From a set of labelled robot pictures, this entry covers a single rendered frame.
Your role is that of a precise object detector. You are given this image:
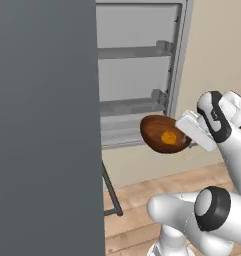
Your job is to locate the grey open fridge door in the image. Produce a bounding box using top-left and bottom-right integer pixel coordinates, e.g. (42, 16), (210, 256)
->
(95, 0), (195, 150)

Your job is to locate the orange fruit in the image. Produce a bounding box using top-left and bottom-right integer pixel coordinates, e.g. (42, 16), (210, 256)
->
(160, 130), (178, 146)

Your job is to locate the brown wooden bowl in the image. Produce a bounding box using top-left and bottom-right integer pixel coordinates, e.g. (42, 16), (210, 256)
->
(139, 114), (193, 155)

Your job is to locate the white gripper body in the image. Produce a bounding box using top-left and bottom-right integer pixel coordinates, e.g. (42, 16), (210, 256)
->
(174, 110), (218, 153)

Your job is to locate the grey fridge body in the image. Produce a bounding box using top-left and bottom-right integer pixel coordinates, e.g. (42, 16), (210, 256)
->
(0, 0), (107, 256)

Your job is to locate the dark metal stool frame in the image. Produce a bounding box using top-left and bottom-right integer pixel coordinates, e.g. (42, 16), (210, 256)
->
(101, 160), (124, 217)

